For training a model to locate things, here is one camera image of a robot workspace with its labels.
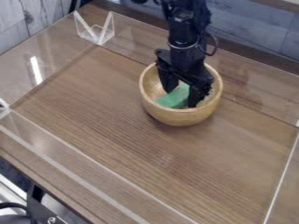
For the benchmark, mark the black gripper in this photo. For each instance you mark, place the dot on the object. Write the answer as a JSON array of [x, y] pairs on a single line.
[[182, 64]]

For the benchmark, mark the green rectangular block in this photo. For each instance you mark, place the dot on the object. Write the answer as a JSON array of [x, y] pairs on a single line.
[[172, 99]]

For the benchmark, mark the round wooden bowl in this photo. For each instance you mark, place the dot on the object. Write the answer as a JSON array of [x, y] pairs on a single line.
[[178, 117]]

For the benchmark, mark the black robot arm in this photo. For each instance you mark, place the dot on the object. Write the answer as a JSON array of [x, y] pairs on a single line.
[[191, 44]]

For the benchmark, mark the clear acrylic corner bracket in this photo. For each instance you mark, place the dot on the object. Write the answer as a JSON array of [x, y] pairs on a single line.
[[96, 34]]

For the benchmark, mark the clear acrylic tray wall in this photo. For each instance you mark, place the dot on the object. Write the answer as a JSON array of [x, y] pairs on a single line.
[[92, 190]]

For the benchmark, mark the black table leg bracket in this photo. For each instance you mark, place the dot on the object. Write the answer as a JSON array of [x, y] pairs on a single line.
[[40, 214]]

